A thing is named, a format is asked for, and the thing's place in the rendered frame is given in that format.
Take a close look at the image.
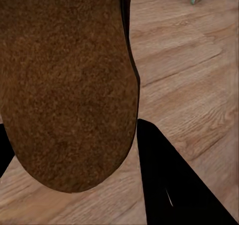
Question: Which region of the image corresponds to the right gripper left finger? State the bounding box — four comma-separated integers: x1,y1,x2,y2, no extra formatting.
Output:
0,123,15,178

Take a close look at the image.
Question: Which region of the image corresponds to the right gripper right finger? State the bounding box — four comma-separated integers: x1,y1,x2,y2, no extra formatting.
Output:
136,118,239,225

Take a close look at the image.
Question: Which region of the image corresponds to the sandal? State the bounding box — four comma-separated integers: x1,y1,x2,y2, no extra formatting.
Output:
0,0,140,193

